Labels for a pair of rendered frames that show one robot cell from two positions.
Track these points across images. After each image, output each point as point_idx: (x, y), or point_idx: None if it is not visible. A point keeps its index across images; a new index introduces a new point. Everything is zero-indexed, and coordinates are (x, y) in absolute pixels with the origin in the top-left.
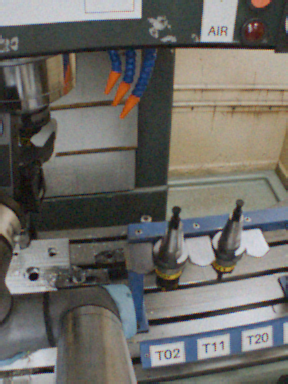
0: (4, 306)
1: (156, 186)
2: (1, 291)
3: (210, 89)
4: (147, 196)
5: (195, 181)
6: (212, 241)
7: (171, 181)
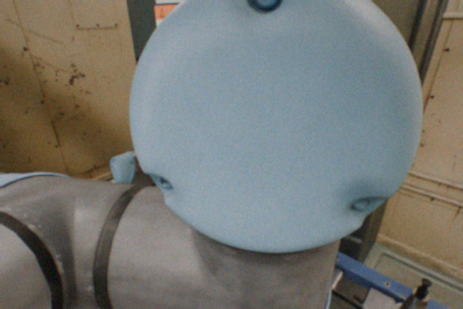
0: (141, 183)
1: (353, 236)
2: (143, 175)
3: (459, 188)
4: (343, 240)
5: (416, 266)
6: (359, 294)
7: (392, 253)
